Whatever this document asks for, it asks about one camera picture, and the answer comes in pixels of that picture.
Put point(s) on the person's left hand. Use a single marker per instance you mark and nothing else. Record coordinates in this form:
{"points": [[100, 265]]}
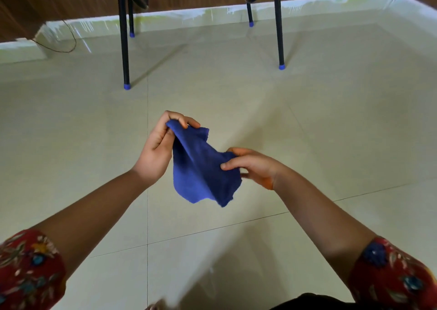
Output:
{"points": [[153, 156]]}

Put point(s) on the person's right hand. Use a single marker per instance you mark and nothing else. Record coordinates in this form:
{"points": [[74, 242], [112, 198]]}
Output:
{"points": [[261, 168]]}

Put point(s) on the person's left middle finger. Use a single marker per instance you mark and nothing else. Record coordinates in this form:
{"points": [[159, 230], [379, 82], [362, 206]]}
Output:
{"points": [[193, 122]]}

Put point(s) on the person's left thumb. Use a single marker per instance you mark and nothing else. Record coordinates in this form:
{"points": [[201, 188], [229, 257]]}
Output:
{"points": [[166, 139]]}

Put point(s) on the person's right thumb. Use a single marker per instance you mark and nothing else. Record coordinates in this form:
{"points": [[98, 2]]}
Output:
{"points": [[235, 163]]}

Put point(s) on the blue cloth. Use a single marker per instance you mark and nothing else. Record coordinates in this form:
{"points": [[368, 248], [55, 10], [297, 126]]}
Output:
{"points": [[198, 169]]}

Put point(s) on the person's left forearm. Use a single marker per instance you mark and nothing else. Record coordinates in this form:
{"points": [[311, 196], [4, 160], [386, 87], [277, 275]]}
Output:
{"points": [[92, 214]]}

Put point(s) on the person's right forearm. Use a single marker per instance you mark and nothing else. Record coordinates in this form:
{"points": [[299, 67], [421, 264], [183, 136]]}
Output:
{"points": [[317, 217]]}

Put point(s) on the black table leg blue cap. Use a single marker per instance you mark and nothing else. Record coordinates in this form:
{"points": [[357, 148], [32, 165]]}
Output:
{"points": [[123, 36], [131, 16], [249, 11], [279, 26]]}

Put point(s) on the black trousers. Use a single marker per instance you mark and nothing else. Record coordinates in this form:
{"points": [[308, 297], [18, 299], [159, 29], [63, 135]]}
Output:
{"points": [[317, 302]]}

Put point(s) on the red floral left sleeve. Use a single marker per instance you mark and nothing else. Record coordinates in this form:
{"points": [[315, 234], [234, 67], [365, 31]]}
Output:
{"points": [[29, 268]]}

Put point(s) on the red floral sleeve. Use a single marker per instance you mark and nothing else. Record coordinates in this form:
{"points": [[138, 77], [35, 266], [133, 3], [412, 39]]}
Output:
{"points": [[29, 268], [392, 275]]}

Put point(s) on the red floral right sleeve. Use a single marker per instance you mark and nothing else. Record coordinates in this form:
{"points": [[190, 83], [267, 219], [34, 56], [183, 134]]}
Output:
{"points": [[392, 275]]}

